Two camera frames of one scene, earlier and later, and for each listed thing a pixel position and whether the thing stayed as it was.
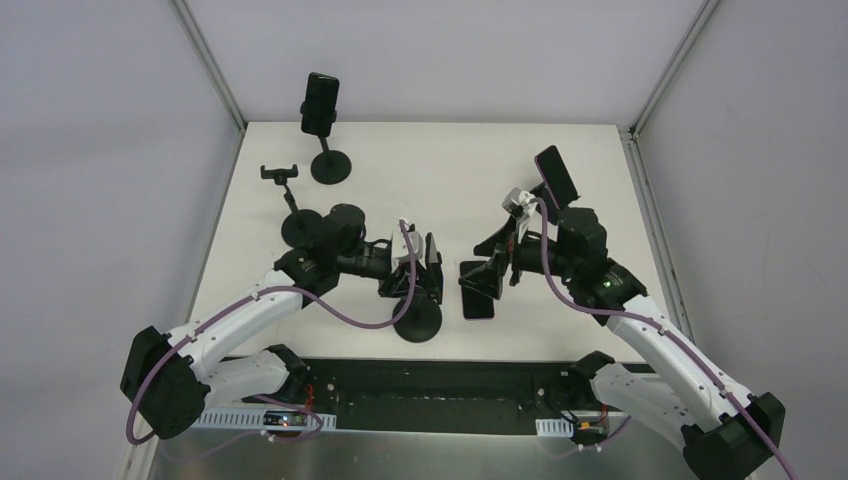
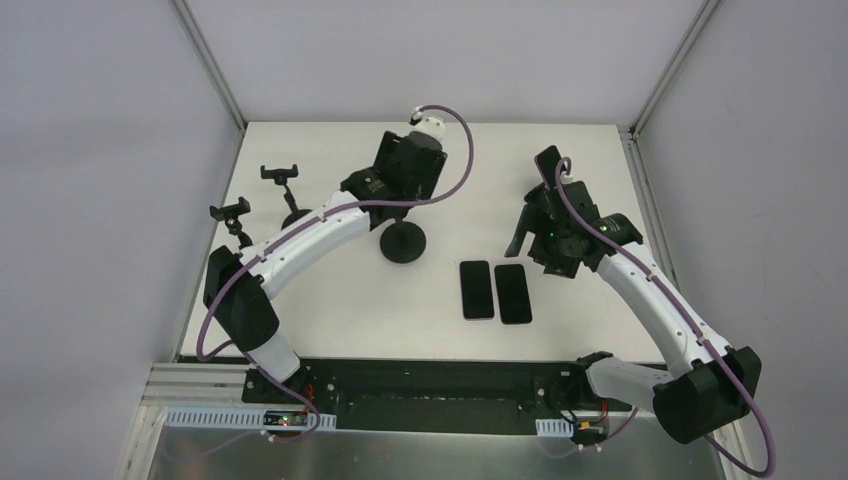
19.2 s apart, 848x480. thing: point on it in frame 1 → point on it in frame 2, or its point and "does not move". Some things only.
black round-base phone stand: x=298 y=227 does not move
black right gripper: x=507 y=254 → x=538 y=221
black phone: x=434 y=268 → x=512 y=294
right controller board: x=588 y=428 does not move
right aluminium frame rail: x=630 y=139 does not move
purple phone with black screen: x=476 y=304 does not move
